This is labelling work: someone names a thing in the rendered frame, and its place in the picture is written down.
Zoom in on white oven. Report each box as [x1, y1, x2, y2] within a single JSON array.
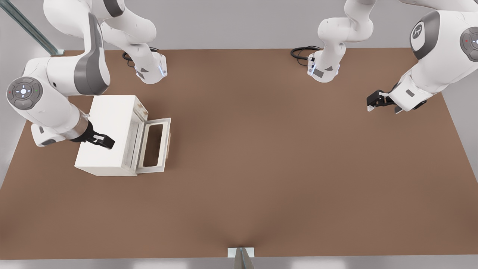
[[74, 95, 149, 177]]

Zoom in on white oven door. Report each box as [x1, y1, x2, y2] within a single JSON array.
[[137, 118, 171, 174]]

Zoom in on black cable loop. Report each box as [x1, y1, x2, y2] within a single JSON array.
[[291, 46, 322, 67], [122, 47, 160, 68]]

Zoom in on silver frame post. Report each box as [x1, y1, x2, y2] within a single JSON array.
[[0, 0, 65, 56], [227, 247, 255, 269]]

